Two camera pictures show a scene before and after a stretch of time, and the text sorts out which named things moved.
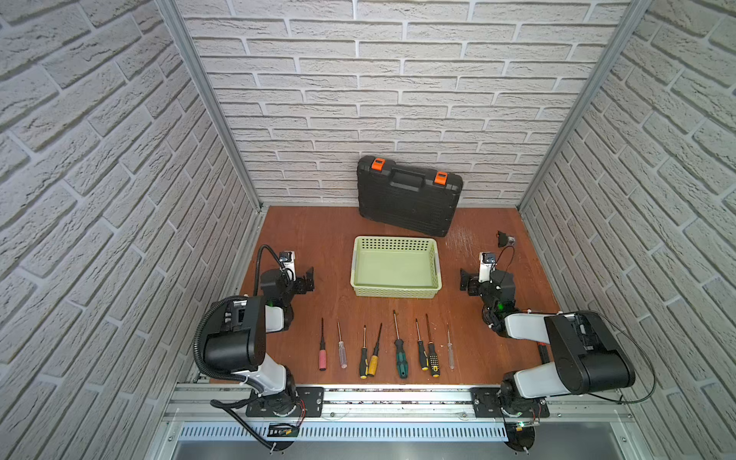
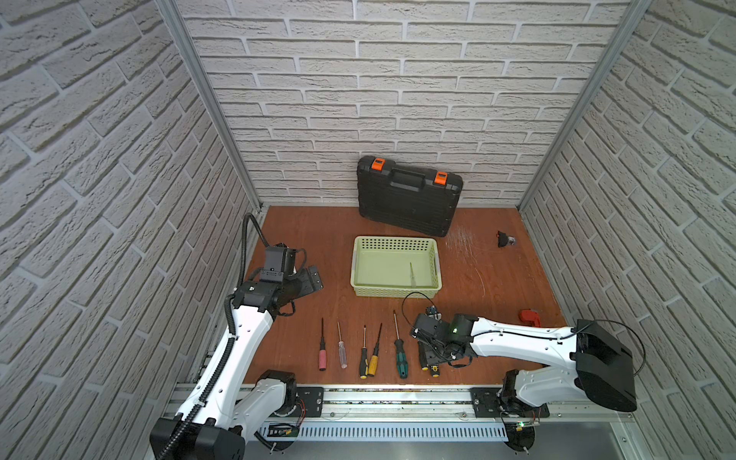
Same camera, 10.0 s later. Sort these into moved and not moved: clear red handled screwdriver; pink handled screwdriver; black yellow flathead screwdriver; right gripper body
Moved: right gripper body
Not moved: clear red handled screwdriver; black yellow flathead screwdriver; pink handled screwdriver
